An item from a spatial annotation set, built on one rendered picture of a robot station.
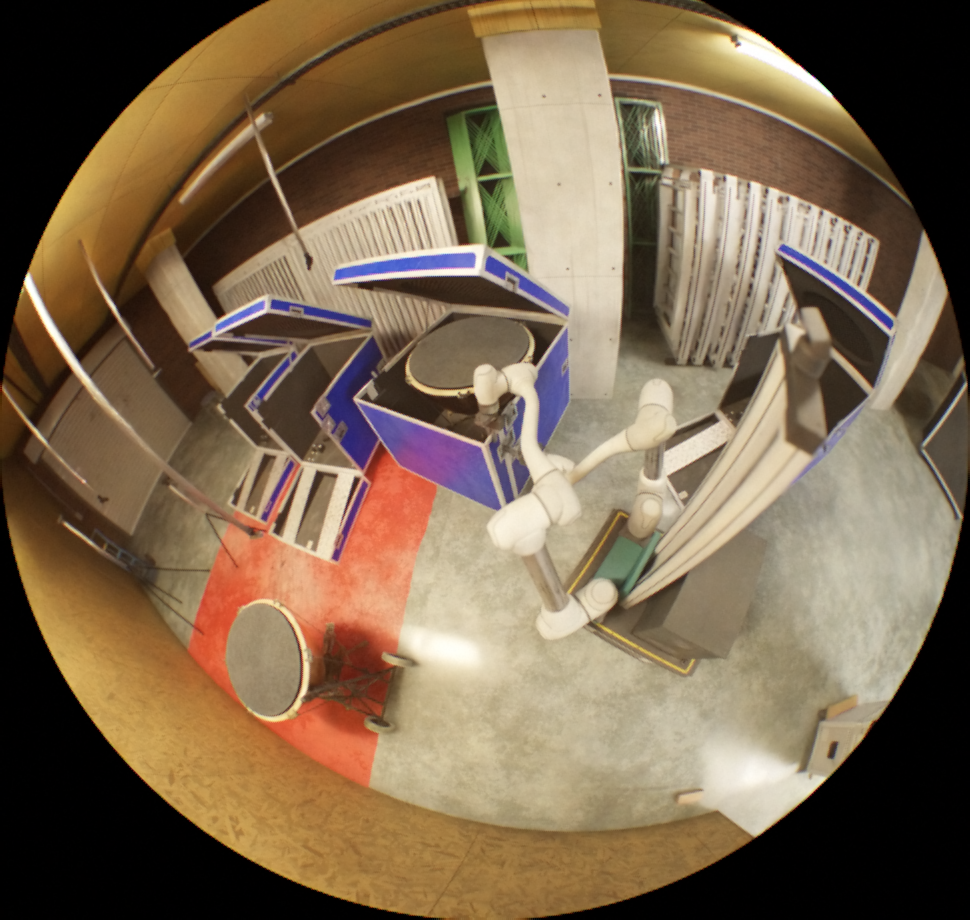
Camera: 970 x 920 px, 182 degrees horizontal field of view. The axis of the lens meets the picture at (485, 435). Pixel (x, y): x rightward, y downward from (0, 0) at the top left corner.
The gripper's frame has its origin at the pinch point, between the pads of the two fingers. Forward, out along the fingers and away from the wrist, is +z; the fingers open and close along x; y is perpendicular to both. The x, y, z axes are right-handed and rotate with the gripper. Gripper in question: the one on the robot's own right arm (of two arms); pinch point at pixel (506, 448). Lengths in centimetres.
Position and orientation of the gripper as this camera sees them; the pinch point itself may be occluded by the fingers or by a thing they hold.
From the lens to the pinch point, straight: 161.4
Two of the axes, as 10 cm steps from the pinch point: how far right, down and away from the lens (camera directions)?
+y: -5.0, 7.2, -4.8
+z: -8.4, -2.8, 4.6
